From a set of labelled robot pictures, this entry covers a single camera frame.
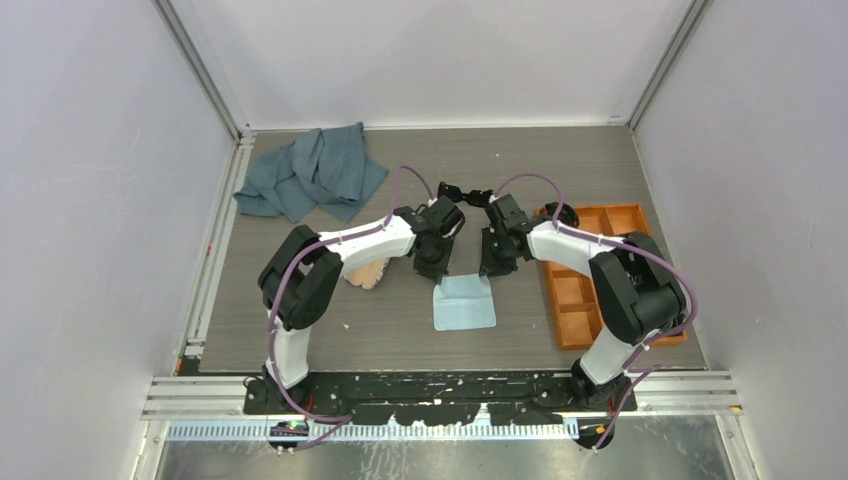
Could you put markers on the black sunglasses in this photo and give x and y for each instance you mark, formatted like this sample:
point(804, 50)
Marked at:
point(476, 198)

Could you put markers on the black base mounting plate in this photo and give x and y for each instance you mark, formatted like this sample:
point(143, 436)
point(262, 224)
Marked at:
point(434, 398)

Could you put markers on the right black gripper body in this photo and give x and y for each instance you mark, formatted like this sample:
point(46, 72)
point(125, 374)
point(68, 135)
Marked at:
point(496, 258)

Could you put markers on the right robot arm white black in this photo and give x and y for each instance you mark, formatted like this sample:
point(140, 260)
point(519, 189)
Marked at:
point(637, 291)

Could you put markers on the orange compartment tray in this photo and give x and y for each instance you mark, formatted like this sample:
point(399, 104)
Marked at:
point(573, 305)

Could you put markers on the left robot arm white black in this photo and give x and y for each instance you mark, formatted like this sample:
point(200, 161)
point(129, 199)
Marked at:
point(299, 281)

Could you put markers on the crumpled grey-blue cloth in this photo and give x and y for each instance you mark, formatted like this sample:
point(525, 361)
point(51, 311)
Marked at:
point(328, 168)

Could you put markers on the patterned glasses case tan lining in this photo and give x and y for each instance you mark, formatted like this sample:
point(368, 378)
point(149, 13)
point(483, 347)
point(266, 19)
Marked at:
point(367, 276)

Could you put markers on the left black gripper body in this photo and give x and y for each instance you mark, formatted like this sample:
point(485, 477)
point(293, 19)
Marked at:
point(434, 263)

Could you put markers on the light blue cleaning cloth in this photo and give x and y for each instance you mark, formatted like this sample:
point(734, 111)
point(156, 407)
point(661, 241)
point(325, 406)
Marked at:
point(463, 302)

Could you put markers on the brown black rolled belt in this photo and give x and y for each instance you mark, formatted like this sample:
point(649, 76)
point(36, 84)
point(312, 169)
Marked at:
point(564, 214)

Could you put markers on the white slotted cable duct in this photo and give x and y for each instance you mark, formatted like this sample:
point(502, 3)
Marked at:
point(262, 430)

